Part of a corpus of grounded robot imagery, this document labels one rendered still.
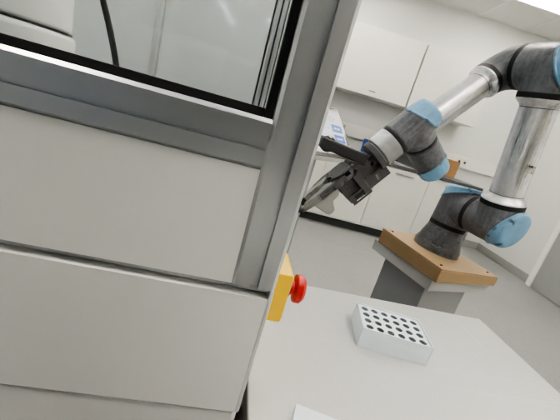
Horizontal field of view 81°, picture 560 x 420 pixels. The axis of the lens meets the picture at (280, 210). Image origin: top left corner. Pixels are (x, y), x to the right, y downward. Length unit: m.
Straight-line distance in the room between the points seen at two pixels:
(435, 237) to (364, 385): 0.73
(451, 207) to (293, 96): 0.96
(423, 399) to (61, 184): 0.54
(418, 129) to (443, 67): 3.74
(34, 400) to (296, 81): 0.38
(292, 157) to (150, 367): 0.24
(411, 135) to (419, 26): 4.09
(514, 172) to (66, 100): 1.01
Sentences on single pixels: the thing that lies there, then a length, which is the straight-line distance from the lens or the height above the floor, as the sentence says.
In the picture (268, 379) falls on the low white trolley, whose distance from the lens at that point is 0.50.
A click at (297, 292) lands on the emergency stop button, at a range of 0.45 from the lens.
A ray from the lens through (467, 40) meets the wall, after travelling 5.07.
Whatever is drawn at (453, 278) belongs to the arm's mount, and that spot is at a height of 0.78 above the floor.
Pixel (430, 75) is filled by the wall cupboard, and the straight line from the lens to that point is 4.44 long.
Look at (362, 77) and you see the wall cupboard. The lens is 4.17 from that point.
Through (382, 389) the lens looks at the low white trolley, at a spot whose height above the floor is 0.76.
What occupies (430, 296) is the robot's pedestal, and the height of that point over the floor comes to 0.68.
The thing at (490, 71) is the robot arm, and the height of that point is 1.35.
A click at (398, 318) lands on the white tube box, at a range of 0.69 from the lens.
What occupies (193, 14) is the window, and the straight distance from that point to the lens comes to 0.28.
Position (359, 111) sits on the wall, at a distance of 4.53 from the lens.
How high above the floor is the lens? 1.10
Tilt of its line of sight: 16 degrees down
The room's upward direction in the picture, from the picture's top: 16 degrees clockwise
